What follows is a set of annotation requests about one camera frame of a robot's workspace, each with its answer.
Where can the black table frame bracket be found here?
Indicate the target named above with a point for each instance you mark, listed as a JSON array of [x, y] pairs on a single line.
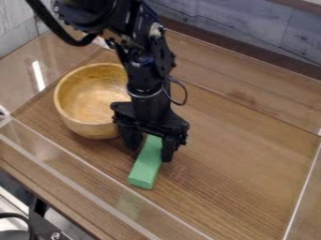
[[50, 226]]

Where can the wooden bowl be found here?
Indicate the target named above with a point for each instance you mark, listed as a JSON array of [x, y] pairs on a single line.
[[84, 97]]

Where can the green rectangular stick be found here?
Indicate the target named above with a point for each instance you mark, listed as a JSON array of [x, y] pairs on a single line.
[[148, 164]]

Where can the clear acrylic tray wall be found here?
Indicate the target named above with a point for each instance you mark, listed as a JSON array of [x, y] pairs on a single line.
[[104, 206]]

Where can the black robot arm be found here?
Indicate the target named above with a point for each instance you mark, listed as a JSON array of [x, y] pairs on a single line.
[[81, 20]]

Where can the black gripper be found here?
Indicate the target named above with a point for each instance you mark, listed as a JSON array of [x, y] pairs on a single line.
[[149, 115]]

